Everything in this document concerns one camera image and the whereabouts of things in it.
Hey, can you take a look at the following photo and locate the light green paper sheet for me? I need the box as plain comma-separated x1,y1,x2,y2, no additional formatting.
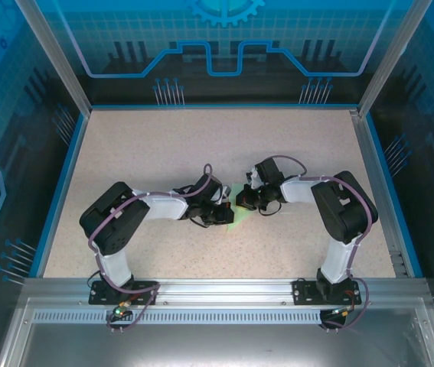
225,182,255,232

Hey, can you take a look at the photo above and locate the grey metal tray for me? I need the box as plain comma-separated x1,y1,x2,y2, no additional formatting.
0,297,434,367

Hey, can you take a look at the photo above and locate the blue table edge strip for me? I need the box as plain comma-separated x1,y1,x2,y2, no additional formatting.
34,112,90,278

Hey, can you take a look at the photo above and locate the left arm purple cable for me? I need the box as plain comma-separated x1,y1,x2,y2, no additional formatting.
88,163,214,334

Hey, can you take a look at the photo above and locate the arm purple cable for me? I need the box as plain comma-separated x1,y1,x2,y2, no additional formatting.
88,163,214,334
260,154,374,330

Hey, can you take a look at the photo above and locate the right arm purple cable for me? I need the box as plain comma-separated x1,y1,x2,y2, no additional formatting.
260,154,374,330

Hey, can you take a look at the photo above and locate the aluminium frame rail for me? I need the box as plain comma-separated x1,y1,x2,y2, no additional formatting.
23,278,428,303

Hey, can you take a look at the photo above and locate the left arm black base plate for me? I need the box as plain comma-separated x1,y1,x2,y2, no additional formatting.
89,281,160,306

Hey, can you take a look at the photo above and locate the slotted grey cable duct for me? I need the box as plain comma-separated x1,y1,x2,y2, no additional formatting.
32,311,423,323

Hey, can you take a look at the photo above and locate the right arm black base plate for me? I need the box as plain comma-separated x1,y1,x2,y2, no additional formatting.
292,279,359,306

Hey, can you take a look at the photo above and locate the aluminium side rail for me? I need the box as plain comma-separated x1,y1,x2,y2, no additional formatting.
348,109,411,278

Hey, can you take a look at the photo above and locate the cable connector with green light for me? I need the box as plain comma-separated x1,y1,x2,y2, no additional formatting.
111,301,132,318
329,305,355,318

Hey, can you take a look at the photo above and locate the aluminium frame post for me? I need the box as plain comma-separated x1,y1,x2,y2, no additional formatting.
13,0,93,115
357,0,434,115

